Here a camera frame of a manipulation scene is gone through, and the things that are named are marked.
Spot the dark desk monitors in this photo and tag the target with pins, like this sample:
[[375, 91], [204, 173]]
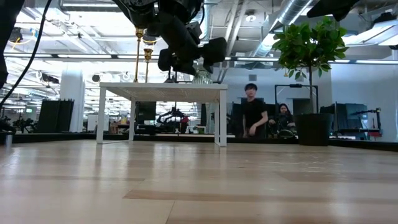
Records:
[[345, 116]]

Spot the seated person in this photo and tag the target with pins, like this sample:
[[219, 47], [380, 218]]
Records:
[[283, 119]]

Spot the black background rig frame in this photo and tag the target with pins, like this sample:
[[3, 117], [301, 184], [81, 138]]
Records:
[[280, 86]]

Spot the short gold candlestick holder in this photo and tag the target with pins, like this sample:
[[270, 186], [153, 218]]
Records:
[[148, 54]]

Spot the standing person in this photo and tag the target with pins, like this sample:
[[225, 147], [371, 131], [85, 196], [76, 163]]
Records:
[[255, 112]]

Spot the green leafy plant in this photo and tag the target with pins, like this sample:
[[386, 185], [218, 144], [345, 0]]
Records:
[[311, 43]]

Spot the white perforated metal shelf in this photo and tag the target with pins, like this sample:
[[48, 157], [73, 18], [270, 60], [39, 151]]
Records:
[[168, 88]]

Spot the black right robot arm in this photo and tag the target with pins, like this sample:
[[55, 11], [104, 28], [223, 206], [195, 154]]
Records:
[[332, 7]]

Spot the wide silver ceiling duct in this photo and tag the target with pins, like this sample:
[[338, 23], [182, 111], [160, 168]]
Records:
[[209, 28]]

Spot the black plant pot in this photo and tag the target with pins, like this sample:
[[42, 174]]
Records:
[[314, 130]]

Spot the slanted silver ceiling duct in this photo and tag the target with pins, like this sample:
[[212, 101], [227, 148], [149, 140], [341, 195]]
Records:
[[292, 11]]

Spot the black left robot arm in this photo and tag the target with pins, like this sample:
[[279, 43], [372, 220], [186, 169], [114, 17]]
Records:
[[136, 12]]

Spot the tall gold candlestick holder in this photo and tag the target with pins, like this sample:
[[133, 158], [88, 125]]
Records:
[[139, 32]]

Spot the black background robot arm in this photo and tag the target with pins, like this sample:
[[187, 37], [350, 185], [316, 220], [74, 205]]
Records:
[[171, 118]]

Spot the black partition panels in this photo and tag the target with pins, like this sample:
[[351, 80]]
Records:
[[56, 115]]

